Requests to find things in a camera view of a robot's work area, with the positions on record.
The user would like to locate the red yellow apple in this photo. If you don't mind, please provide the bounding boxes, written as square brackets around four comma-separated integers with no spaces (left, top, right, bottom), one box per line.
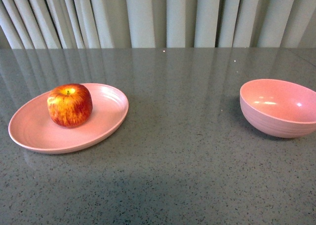
[47,83,93,128]

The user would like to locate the pink bowl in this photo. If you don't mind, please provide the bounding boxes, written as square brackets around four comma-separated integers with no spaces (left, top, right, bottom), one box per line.
[239,79,316,138]

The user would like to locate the pink round plate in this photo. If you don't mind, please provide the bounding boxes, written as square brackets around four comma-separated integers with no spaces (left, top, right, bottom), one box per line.
[8,83,129,154]

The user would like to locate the grey white curtain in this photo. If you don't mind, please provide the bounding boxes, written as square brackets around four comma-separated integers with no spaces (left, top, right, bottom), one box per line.
[0,0,316,49]

